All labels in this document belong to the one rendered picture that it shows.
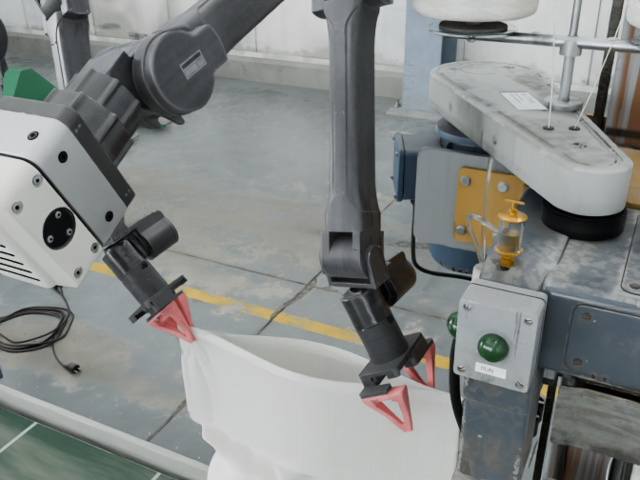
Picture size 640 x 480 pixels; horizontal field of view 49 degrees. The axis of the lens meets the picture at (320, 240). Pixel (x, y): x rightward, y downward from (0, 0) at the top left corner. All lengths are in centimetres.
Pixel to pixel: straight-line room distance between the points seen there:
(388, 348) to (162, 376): 192
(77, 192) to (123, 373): 229
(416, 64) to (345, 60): 485
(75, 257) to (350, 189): 42
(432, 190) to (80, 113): 65
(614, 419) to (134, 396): 206
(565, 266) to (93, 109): 48
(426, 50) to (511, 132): 487
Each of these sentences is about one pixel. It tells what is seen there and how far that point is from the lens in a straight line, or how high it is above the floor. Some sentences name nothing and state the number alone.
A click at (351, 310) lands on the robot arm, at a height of 116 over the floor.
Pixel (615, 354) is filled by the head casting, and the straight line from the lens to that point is 75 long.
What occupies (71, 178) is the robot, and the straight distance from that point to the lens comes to 62.
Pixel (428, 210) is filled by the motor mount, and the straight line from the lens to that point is 116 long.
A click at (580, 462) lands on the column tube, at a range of 149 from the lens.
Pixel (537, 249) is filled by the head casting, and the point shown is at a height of 134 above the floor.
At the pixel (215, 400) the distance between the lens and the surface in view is 127.
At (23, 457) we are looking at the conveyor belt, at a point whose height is 38.
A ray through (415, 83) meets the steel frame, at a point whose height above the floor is 26.
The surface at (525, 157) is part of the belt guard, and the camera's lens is 87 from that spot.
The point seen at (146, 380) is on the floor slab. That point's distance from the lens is 284.
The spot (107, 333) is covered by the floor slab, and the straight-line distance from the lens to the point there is 315.
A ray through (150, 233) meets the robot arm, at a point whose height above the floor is 116.
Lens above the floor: 168
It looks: 27 degrees down
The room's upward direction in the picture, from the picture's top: 1 degrees counter-clockwise
